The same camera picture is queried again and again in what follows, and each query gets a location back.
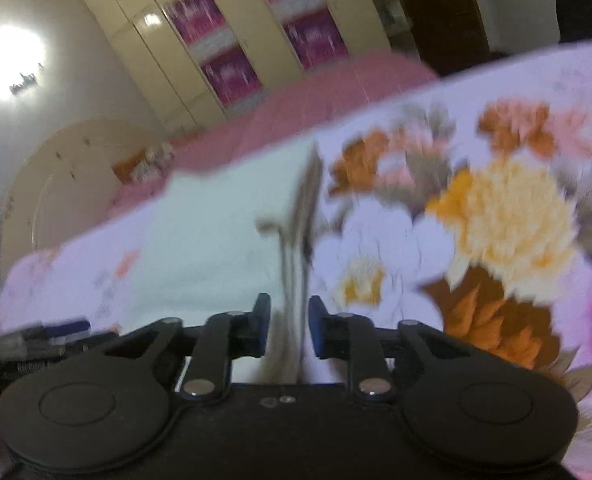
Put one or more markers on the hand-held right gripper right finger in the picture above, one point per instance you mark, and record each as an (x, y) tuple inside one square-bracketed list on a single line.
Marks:
[(318, 329)]

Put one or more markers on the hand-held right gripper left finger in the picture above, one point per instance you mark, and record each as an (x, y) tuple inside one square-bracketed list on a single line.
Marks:
[(261, 325)]

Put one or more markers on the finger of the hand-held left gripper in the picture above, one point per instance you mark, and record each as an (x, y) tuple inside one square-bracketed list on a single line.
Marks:
[(66, 328), (81, 344)]

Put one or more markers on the white garment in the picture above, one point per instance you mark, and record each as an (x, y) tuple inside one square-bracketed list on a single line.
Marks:
[(211, 240)]

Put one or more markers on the cream curved headboard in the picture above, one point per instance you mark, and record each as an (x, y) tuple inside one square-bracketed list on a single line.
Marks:
[(61, 180)]

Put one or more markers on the floral lilac blanket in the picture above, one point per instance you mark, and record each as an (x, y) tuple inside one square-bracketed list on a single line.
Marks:
[(475, 220)]

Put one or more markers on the pink bedsheet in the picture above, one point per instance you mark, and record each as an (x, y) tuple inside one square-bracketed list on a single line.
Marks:
[(296, 110)]

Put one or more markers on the cream wardrobe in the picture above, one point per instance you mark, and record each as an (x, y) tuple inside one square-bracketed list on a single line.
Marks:
[(141, 5)]

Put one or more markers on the brown wooden door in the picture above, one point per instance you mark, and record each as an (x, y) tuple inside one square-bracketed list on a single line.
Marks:
[(440, 15)]

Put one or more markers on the wall lamp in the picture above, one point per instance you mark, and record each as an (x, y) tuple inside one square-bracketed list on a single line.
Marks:
[(10, 60)]

